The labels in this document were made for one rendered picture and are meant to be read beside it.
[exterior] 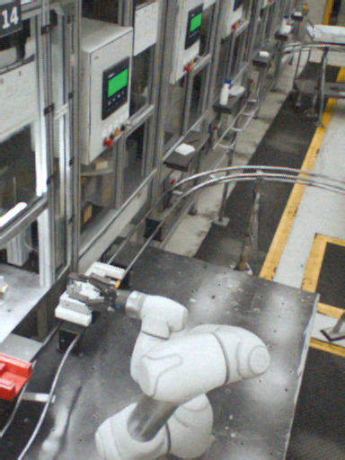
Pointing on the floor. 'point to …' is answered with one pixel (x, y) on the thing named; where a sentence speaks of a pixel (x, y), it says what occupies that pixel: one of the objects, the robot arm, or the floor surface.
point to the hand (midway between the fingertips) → (76, 287)
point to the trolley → (309, 60)
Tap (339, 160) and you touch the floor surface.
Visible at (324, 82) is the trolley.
